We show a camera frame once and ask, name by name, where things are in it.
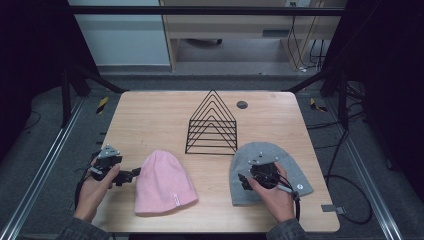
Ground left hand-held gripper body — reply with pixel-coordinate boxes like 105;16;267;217
89;143;123;183

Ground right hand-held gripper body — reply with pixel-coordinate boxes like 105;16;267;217
248;151;281;190

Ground grey beanie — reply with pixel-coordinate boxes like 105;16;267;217
229;141;315;207

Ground pink knitted beanie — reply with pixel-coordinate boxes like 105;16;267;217
134;149;199;216

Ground black wire triangular rack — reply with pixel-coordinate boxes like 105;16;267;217
185;89;239;156

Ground person's right hand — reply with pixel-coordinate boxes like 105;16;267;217
248;162;298;224

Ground person's left hand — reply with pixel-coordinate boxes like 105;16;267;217
73;164;121;223

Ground yellow and black tape piece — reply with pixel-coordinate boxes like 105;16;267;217
95;96;110;115

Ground grey tape strip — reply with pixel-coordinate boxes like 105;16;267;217
321;204;347;215

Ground white cabinet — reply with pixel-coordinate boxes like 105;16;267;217
67;0;172;67

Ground dark curtain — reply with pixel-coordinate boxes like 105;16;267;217
320;0;424;203
0;0;101;163

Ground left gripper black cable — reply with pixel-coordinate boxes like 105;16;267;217
74;151;101;212

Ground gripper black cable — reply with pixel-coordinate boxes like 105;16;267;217
74;151;101;212
275;173;302;223

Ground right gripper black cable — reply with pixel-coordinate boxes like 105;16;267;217
275;173;302;223

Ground aluminium rail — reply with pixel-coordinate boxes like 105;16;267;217
0;98;86;240
324;98;405;240

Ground black frame leg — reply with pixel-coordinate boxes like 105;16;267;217
60;64;128;128
285;65;350;130

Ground yellow-handled tool right floor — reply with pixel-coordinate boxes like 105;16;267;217
309;97;329;113

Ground black floor cable loop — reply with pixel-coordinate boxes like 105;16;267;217
305;99;374;225

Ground hanging cables under desk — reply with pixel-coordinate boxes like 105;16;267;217
286;0;327;73

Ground black horizontal frame bar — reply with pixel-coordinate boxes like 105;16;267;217
68;5;348;17

